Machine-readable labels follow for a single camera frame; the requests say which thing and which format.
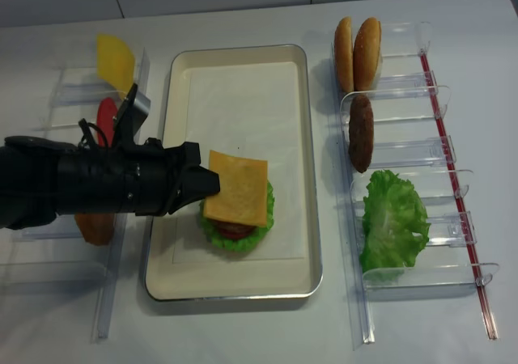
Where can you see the clear acrylic right rack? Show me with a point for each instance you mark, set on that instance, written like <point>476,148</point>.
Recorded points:
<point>410,139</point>

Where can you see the clear acrylic rack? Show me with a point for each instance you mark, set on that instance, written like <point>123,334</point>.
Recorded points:
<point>410,139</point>
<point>55,258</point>

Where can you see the lettuce leaf on tray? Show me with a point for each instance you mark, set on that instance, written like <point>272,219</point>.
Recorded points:
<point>244,241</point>

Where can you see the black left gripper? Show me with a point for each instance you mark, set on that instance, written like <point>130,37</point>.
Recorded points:
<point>151,181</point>

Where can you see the meat patty in right rack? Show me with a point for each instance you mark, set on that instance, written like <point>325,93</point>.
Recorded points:
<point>361,133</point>

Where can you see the left pale bun half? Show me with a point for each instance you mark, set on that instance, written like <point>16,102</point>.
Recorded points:
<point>343,54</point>

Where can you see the tomato slice on tray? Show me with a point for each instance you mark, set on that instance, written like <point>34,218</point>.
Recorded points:
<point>234,231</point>

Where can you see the cream metal tray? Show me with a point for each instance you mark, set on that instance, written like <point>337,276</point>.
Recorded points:
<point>166,280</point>

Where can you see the right sesame bun half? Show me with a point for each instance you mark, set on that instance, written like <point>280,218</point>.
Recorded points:
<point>366,54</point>

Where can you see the clear acrylic left rack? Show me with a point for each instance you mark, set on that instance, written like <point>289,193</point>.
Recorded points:
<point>55,258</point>

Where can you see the yellow cheese slice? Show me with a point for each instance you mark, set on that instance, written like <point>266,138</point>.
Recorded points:
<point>115,63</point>
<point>242,197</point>

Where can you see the red tomato slice in rack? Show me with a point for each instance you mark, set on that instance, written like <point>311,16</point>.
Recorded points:
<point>106,112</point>

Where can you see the green lettuce leaf in rack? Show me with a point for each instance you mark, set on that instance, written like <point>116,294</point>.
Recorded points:
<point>395,225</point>

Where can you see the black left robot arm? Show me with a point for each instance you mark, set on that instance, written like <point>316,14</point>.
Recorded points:
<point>41,180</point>

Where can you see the orange-brown bun in left rack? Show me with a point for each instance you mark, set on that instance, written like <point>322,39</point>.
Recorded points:
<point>96,229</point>

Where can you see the white paper tray liner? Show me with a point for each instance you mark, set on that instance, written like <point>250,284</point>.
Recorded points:
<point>250,111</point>

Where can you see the wrist camera with silver mount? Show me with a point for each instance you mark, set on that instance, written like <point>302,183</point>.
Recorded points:
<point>130,116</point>

